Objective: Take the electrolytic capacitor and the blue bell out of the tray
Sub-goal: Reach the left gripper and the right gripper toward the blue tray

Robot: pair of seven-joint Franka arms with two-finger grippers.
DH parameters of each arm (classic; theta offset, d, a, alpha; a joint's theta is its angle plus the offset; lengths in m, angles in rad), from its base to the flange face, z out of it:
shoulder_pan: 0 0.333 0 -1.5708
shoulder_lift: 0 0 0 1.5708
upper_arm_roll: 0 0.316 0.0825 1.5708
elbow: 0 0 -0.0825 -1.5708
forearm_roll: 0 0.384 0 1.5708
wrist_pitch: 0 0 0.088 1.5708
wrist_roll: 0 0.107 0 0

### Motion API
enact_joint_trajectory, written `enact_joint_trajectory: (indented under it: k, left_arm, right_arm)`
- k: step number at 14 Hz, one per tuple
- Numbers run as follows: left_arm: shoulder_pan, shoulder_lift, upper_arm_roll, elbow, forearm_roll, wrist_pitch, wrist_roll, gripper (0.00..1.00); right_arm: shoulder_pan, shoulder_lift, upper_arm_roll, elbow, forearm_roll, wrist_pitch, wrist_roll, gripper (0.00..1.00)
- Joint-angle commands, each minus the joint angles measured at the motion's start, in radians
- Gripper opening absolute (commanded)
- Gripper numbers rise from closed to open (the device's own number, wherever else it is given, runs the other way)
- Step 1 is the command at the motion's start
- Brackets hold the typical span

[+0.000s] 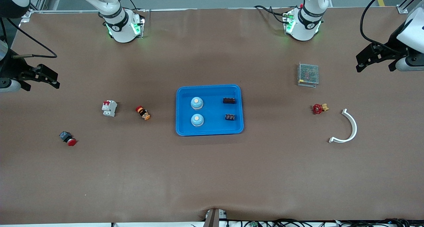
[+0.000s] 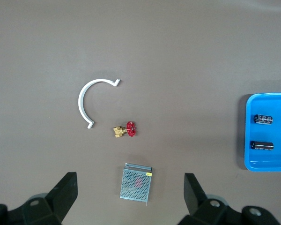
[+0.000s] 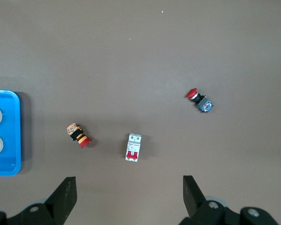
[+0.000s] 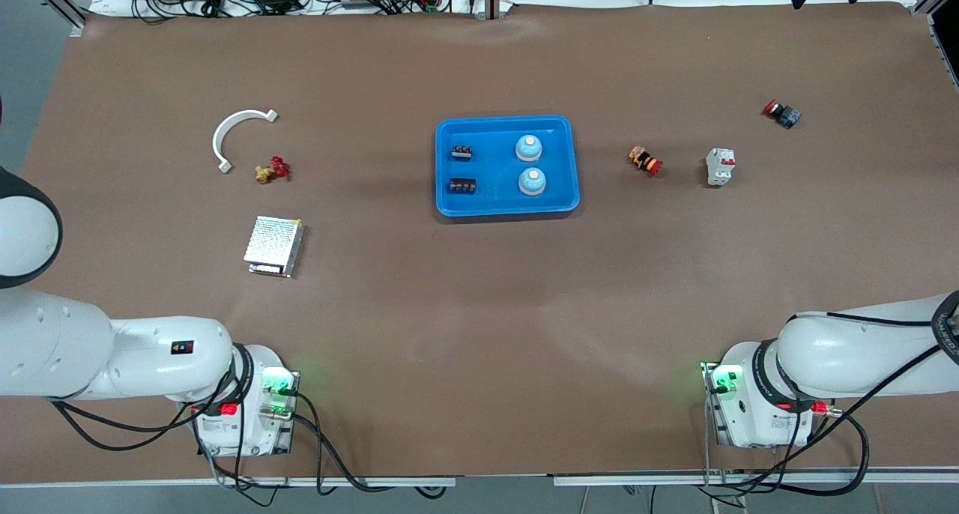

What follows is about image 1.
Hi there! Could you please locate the red mushroom push button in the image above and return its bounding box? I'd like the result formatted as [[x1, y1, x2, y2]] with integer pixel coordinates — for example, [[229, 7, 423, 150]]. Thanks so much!
[[59, 131, 78, 147]]

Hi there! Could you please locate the metal mesh power supply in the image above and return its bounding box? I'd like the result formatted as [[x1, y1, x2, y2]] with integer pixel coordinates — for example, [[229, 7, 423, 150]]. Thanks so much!
[[297, 62, 319, 88]]

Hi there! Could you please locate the white red circuit breaker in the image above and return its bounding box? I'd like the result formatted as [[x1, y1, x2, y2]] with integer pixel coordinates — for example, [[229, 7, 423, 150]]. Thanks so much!
[[101, 100, 118, 117]]

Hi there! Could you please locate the white curved plastic clamp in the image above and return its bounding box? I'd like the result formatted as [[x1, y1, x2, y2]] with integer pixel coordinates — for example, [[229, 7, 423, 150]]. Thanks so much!
[[328, 109, 358, 144]]

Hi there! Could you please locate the blue plastic tray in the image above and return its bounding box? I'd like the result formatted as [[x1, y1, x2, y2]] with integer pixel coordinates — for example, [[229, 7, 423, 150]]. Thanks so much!
[[176, 84, 244, 136]]

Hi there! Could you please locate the brown table mat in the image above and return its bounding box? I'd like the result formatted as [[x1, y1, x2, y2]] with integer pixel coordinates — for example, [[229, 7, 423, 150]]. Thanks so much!
[[0, 7, 424, 225]]

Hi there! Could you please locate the orange black emergency stop switch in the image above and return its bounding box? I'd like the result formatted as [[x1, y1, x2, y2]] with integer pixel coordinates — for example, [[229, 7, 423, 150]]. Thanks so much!
[[135, 106, 151, 120]]

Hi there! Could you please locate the black right arm base cable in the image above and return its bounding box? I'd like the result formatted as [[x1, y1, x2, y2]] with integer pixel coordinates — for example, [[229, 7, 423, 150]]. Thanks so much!
[[124, 0, 146, 12]]

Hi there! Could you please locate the black arm base cable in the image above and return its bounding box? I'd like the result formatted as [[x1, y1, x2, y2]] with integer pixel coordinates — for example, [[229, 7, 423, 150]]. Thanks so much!
[[254, 5, 292, 25], [124, 0, 146, 12]]

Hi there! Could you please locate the black left arm base cable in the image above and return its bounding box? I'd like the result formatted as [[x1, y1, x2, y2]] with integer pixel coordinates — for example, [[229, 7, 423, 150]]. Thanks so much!
[[254, 5, 292, 25]]

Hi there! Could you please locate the aluminium table edge rail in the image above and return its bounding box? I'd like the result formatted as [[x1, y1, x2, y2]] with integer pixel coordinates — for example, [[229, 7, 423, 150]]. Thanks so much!
[[31, 8, 307, 13]]

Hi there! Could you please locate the black cable bundle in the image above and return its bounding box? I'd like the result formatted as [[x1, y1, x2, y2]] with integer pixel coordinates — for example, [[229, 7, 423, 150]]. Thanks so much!
[[190, 218, 424, 227]]

